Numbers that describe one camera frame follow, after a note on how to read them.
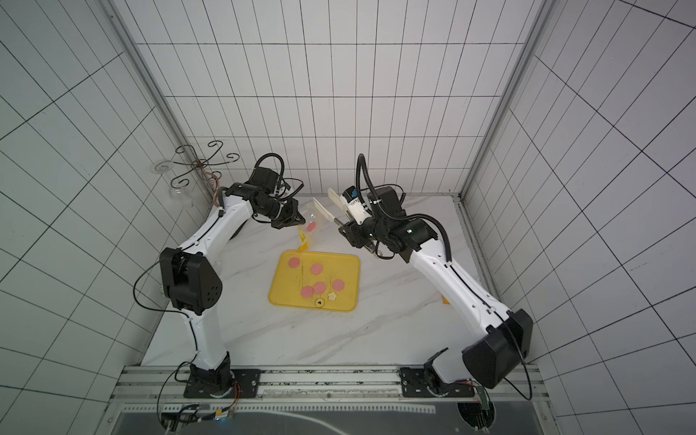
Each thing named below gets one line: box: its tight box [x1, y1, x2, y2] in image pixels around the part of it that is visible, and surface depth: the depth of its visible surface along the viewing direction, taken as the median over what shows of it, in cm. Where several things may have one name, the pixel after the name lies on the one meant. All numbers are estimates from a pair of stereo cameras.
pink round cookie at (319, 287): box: [313, 281, 327, 295], surface depth 94 cm
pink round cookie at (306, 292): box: [300, 285, 314, 300], surface depth 92 cm
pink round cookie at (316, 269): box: [309, 263, 324, 276], surface depth 100 cm
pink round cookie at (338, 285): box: [331, 279, 346, 292], surface depth 95 cm
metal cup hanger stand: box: [154, 140, 240, 208], surface depth 89 cm
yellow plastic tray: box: [268, 250, 360, 313], surface depth 95 cm
